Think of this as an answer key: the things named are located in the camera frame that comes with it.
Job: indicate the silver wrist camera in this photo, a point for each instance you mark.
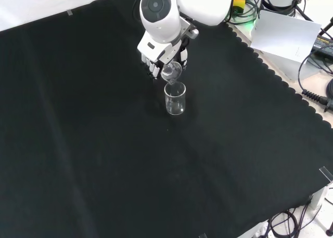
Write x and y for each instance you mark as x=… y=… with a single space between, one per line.
x=193 y=33

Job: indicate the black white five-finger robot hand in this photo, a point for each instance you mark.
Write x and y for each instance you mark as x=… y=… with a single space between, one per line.
x=152 y=49

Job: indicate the small clear glass beaker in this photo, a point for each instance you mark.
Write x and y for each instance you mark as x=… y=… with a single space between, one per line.
x=171 y=71

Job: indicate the black bench cloth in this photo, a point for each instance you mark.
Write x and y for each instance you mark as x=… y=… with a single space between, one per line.
x=104 y=149

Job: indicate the clear glass beaker with spout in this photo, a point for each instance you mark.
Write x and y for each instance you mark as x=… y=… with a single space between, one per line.
x=174 y=103

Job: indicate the pale board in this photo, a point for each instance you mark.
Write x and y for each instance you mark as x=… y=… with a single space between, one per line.
x=283 y=32

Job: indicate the black tripod leg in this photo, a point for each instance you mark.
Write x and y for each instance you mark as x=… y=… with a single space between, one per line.
x=303 y=9

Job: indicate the clear plastic cloth clip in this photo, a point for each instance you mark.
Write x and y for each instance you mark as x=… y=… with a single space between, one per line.
x=203 y=235
x=69 y=12
x=326 y=173

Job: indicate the black power adapter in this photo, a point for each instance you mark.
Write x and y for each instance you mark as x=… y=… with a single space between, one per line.
x=323 y=44

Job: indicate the yellow stop button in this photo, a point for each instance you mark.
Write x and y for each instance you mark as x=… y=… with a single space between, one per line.
x=238 y=2

